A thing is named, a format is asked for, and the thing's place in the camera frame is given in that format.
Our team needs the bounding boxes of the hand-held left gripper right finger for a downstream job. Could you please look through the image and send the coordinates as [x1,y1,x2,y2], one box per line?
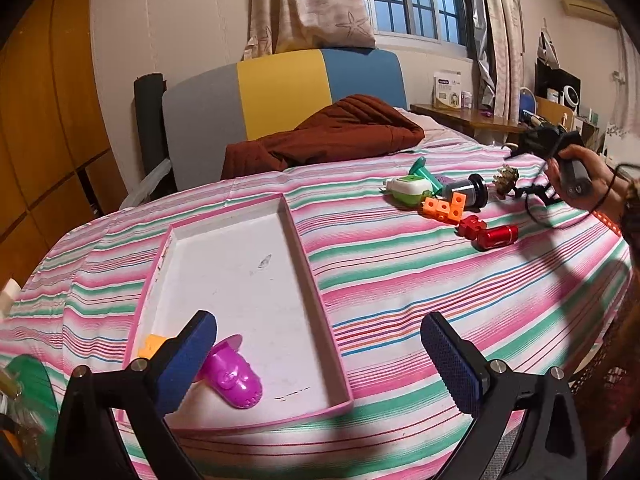
[420,311,588,480]

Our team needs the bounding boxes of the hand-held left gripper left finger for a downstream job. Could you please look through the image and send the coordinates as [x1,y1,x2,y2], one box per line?
[50,310,218,480]

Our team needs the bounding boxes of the pink shallow box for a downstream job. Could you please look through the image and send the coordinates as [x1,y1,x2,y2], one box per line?
[117,193,353,433]

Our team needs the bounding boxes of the black cylindrical canister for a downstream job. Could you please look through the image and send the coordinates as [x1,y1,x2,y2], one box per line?
[445,173,488,211]

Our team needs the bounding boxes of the green white toy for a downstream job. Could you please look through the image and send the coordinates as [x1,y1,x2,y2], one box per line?
[382,174,433,206]

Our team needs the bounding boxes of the person's right forearm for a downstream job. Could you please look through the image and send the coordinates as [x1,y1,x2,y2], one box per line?
[617,175,640,246]

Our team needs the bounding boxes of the person's right hand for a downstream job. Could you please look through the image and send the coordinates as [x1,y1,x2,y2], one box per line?
[545,144,626,220]

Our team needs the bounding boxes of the orange plastic piece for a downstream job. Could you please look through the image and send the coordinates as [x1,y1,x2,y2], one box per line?
[137,335,171,361]

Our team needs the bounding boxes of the small black object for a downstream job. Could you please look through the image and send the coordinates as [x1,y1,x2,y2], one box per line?
[515,185,557,207]

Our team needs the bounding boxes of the magenta plastic toy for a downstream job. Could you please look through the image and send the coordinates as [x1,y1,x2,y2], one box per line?
[195,334,264,409]

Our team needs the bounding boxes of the brown spiky object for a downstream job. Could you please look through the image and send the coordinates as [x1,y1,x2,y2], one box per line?
[495,165,521,196]

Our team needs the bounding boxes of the white floral curtain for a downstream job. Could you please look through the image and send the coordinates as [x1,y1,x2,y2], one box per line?
[605,25,640,161]

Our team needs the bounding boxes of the red metal cylinder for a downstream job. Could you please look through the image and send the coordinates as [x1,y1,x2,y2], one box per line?
[474,225,520,252]

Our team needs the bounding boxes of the black shelf unit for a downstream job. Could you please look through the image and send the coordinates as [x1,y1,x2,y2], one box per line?
[535,57,583,116]

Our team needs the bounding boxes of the pink green striped blanket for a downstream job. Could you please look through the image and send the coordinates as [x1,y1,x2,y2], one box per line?
[0,140,633,480]

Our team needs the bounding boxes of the red plastic toy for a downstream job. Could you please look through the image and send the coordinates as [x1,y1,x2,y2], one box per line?
[457,215,488,238]

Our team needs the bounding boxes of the wooden bedside table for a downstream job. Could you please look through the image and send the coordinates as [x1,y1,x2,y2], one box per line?
[410,103,531,136]

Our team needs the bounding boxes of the orange cube blocks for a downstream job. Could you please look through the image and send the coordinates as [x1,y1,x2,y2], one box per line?
[419,192,466,223]

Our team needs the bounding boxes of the pale pink pillow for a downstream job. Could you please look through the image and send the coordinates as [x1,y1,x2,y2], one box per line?
[400,107,481,148]

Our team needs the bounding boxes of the teal plastic spool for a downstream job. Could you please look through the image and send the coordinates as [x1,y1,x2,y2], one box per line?
[409,156,451,196]

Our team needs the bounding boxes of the white cardboard box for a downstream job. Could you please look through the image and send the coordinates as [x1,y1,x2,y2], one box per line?
[432,70,463,110]

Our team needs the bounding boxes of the green round object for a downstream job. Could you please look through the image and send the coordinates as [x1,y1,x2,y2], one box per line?
[0,355,58,461]

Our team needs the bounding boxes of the person's patterned clothing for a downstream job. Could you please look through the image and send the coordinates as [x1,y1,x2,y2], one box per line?
[570,255,640,461]

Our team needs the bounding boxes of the pale plain curtain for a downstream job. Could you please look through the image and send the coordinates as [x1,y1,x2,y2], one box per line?
[470,0,526,126]

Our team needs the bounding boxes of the white air conditioner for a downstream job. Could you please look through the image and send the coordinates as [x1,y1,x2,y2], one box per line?
[560,0,621,28]

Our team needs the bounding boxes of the white plastic object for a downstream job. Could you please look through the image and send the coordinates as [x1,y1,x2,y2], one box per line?
[0,280,21,318]

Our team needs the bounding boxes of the black rolled mat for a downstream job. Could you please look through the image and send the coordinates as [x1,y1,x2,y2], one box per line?
[133,74,173,196]

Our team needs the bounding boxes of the brown quilted blanket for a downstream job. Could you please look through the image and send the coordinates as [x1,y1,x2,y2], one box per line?
[221,94,426,181]

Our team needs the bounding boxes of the barred window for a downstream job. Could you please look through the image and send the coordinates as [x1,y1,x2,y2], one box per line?
[352,0,476,48]

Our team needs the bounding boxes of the wooden wardrobe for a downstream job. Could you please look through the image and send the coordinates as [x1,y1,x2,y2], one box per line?
[0,0,128,286]

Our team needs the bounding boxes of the grey yellow blue headboard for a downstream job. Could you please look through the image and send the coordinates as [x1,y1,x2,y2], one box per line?
[161,48,408,193]

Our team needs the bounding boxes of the beige patterned curtain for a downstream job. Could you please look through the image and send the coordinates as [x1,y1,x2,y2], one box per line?
[242,0,376,58]

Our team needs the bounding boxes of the black cord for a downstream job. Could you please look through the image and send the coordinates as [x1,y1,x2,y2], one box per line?
[525,157,598,228]

